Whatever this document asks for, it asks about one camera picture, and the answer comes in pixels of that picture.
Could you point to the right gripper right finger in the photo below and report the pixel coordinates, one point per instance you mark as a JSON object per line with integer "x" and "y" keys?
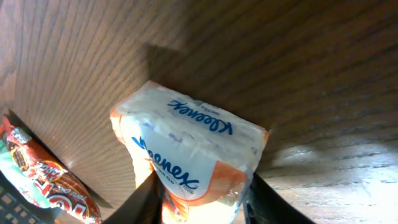
{"x": 263, "y": 205}

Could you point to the grey plastic mesh basket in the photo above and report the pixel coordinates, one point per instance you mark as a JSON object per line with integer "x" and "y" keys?
{"x": 15, "y": 209}

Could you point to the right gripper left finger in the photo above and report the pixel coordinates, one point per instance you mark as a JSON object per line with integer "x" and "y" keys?
{"x": 144, "y": 206}

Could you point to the orange chocolate bar wrapper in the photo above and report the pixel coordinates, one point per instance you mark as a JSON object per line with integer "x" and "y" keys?
{"x": 58, "y": 184}

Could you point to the teal snack wrapper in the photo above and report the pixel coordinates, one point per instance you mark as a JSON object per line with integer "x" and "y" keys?
{"x": 24, "y": 185}

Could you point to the orange juice carton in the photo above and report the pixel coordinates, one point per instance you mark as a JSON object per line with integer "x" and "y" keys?
{"x": 204, "y": 156}

